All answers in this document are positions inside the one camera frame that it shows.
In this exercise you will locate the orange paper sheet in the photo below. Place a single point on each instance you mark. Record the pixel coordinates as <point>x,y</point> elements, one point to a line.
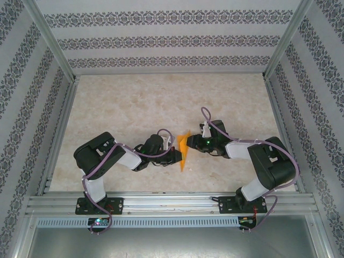
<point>185,149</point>

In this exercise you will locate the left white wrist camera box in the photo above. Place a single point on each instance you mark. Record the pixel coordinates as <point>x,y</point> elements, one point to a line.
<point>167,141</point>

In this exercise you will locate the aluminium frame post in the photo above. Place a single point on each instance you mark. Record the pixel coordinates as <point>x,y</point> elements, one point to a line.
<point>53,40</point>
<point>285,40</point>

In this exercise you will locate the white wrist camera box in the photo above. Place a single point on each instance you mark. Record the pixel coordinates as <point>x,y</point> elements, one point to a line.
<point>167,141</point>
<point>206,130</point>

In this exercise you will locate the grey sheet metal tray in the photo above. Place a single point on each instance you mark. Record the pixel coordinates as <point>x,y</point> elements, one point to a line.
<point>172,244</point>

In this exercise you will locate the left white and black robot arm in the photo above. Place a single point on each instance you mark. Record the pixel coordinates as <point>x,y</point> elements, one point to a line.
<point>91,158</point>

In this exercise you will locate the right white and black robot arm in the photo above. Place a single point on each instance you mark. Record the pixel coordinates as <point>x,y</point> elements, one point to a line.
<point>274,166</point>

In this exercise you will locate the thin aluminium crossbar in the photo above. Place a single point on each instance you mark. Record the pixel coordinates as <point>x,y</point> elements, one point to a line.
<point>169,73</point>

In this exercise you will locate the aluminium side rail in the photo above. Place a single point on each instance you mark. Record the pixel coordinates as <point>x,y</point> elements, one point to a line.
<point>276,107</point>
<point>67,107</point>

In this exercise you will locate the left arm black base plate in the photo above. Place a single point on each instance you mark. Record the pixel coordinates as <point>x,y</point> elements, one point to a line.
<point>117,205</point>

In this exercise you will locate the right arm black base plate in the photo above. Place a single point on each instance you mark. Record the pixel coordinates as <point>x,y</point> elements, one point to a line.
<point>225,205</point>

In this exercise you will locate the wide aluminium base rail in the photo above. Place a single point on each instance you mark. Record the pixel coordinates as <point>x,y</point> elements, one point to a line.
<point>172,204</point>

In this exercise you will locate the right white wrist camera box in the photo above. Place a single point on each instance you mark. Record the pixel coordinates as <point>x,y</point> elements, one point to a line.
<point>206,130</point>

